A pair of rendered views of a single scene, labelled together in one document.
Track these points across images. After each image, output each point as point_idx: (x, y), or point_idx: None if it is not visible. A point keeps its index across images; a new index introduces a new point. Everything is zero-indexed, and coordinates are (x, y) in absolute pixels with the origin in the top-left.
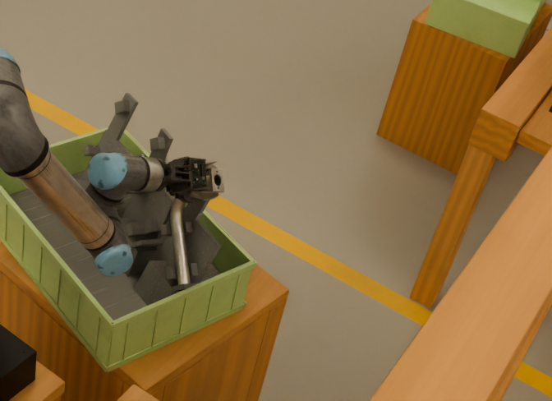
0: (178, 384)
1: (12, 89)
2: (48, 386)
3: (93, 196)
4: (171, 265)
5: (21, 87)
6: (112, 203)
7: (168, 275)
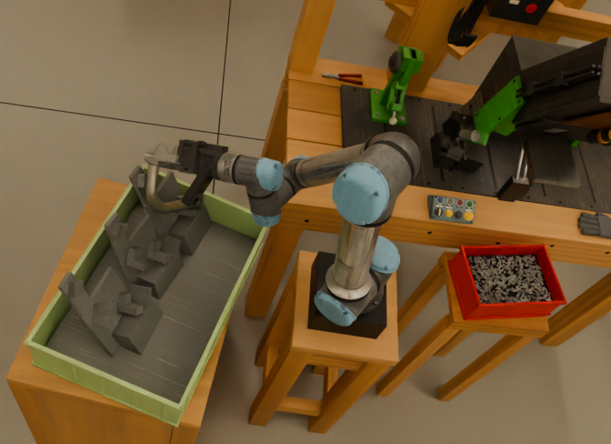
0: None
1: (393, 138)
2: (309, 256)
3: (276, 192)
4: (171, 226)
5: (374, 145)
6: None
7: (195, 213)
